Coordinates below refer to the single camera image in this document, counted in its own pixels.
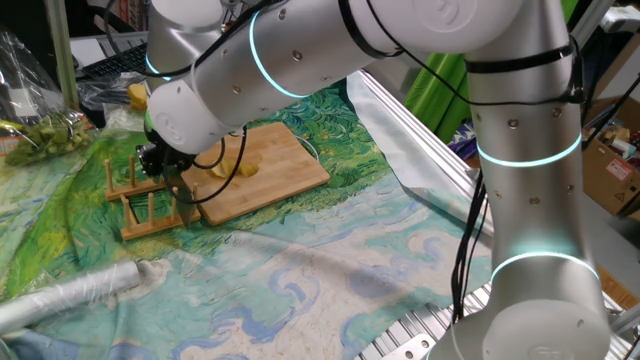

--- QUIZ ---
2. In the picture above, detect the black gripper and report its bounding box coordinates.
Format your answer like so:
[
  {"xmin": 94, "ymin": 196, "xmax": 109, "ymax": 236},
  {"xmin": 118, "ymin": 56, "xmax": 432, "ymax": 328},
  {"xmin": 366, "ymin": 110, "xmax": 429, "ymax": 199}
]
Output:
[{"xmin": 135, "ymin": 130, "xmax": 197, "ymax": 179}]

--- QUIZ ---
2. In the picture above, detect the steel cleaver knife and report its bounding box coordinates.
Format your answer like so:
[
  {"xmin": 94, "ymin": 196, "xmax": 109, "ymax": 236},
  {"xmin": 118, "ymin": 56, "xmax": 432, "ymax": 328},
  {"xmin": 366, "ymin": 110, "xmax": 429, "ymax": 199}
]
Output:
[{"xmin": 160, "ymin": 164, "xmax": 197, "ymax": 230}]

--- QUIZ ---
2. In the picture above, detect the wooden peg dish rack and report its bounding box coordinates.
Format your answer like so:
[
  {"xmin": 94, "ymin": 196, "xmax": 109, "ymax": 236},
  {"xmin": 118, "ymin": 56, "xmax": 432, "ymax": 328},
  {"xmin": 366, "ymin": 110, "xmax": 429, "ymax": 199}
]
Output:
[{"xmin": 103, "ymin": 154, "xmax": 202, "ymax": 242}]

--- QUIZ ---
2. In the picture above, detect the yellow potato chunk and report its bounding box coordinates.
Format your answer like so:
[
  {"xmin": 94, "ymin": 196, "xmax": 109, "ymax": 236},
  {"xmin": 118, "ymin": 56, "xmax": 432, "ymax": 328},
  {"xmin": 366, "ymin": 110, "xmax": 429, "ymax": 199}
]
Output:
[{"xmin": 127, "ymin": 83, "xmax": 150, "ymax": 111}]

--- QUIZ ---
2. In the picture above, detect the black computer keyboard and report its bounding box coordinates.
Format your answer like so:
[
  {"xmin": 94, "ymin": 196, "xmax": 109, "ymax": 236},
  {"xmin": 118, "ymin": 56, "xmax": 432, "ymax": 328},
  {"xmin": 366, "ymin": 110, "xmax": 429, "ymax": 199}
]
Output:
[{"xmin": 81, "ymin": 42, "xmax": 150, "ymax": 79}]

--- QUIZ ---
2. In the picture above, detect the bamboo cutting board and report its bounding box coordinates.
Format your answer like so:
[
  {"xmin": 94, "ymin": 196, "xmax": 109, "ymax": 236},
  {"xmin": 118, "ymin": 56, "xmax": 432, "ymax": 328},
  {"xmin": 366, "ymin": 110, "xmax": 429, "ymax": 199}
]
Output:
[{"xmin": 179, "ymin": 121, "xmax": 332, "ymax": 227}]

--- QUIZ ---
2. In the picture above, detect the bag of chopped green vegetables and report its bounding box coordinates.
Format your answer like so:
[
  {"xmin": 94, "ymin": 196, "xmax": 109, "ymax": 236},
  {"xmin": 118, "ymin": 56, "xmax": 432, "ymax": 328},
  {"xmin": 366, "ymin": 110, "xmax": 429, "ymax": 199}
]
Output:
[{"xmin": 0, "ymin": 29, "xmax": 96, "ymax": 169}]

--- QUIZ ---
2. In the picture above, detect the clear plastic wrap roll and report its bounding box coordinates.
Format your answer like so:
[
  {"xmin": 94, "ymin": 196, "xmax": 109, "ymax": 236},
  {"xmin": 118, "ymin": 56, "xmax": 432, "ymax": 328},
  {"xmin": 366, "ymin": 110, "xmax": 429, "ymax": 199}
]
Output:
[{"xmin": 0, "ymin": 259, "xmax": 144, "ymax": 336}]

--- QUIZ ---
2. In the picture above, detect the painted landscape tablecloth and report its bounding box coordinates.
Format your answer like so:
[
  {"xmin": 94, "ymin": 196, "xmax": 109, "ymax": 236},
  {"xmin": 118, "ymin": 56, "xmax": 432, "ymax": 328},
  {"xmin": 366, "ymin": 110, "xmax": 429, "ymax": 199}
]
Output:
[{"xmin": 0, "ymin": 79, "xmax": 519, "ymax": 360}]

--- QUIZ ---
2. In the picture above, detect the blue patterned bag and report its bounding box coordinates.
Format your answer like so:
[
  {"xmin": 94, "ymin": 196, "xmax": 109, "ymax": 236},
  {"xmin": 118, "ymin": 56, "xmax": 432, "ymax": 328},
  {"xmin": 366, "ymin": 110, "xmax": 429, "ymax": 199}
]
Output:
[{"xmin": 448, "ymin": 122, "xmax": 477, "ymax": 157}]

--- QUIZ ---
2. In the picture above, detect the open brown cardboard box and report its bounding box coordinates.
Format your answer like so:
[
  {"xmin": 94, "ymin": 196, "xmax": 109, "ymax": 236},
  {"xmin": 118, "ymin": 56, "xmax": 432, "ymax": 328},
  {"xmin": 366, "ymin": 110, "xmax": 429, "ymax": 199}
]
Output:
[{"xmin": 582, "ymin": 97, "xmax": 640, "ymax": 219}]

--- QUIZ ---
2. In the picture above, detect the black tripod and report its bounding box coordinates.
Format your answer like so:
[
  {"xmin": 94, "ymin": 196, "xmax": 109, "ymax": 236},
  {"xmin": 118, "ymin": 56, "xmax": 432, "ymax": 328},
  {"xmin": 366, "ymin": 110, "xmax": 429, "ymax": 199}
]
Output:
[{"xmin": 582, "ymin": 73, "xmax": 640, "ymax": 151}]

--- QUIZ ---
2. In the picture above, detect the black camera cable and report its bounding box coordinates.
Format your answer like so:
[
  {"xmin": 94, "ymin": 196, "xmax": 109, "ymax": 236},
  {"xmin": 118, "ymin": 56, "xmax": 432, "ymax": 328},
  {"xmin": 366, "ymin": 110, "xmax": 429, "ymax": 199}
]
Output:
[{"xmin": 104, "ymin": 0, "xmax": 585, "ymax": 206}]

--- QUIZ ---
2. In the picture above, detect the white wire loop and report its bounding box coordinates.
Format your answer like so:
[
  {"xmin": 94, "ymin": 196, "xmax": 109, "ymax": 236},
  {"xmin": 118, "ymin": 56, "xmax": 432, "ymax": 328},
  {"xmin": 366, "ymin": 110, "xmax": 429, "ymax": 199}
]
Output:
[{"xmin": 294, "ymin": 134, "xmax": 320, "ymax": 164}]

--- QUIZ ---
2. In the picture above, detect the aluminium frame post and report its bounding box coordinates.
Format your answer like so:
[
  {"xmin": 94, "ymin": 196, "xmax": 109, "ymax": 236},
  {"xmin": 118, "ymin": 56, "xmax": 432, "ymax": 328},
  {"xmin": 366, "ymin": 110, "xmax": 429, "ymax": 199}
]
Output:
[
  {"xmin": 569, "ymin": 0, "xmax": 616, "ymax": 49},
  {"xmin": 44, "ymin": 0, "xmax": 81, "ymax": 111}
]

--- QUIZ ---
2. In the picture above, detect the black cable bundle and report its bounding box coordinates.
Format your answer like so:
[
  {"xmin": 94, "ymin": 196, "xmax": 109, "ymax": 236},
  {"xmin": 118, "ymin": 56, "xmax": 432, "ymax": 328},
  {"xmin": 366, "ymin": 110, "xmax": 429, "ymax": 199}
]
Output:
[{"xmin": 449, "ymin": 169, "xmax": 490, "ymax": 324}]

